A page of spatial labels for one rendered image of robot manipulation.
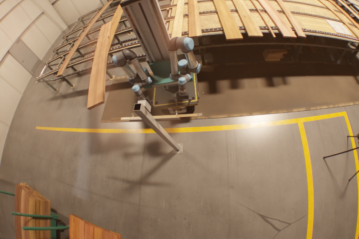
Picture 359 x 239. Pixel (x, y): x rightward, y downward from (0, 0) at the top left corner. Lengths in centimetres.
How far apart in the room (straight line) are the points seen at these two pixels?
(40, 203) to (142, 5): 331
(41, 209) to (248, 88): 418
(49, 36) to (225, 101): 1049
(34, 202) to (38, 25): 956
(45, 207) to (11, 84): 710
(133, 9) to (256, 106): 216
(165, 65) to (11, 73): 848
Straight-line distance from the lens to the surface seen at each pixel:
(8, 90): 921
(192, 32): 238
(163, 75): 204
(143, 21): 168
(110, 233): 222
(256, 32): 239
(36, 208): 322
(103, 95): 206
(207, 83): 272
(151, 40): 180
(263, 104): 260
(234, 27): 243
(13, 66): 951
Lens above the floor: 219
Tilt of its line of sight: 58 degrees down
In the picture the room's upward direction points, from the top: 24 degrees counter-clockwise
